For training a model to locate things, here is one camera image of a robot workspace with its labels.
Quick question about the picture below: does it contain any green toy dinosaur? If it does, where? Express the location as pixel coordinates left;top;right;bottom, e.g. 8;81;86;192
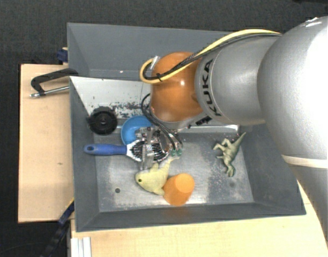
212;132;247;178

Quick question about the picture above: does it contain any grey metal bin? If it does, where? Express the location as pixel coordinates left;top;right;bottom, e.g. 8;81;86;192
66;22;307;233

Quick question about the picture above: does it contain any blue-handled hair brush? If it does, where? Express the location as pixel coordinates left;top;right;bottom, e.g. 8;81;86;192
83;139;172;163

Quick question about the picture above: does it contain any black ribbed round lid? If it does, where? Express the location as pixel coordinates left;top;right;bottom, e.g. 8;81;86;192
86;106;118;136

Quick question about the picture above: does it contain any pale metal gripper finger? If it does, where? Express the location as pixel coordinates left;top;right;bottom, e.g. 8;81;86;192
147;143;155;168
139;143;148;171

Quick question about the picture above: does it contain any orange cup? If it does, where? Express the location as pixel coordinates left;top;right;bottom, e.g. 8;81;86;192
162;172;196;207

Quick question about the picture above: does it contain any yellow plush toy animal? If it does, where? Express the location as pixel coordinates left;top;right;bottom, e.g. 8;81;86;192
135;156;180;196

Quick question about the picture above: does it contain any pale wood board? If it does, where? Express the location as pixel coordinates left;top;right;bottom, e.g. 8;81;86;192
18;63;75;224

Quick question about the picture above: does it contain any blue bowl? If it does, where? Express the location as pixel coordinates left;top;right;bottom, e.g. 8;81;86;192
120;116;154;146

